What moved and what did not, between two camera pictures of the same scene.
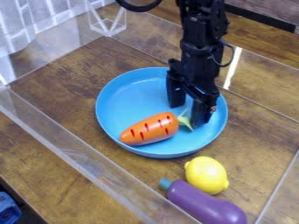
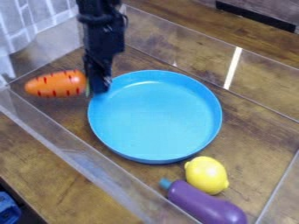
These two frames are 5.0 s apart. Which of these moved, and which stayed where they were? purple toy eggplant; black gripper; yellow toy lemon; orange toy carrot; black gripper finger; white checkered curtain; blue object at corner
Moved: black gripper finger; orange toy carrot; black gripper
Stayed: yellow toy lemon; purple toy eggplant; blue object at corner; white checkered curtain
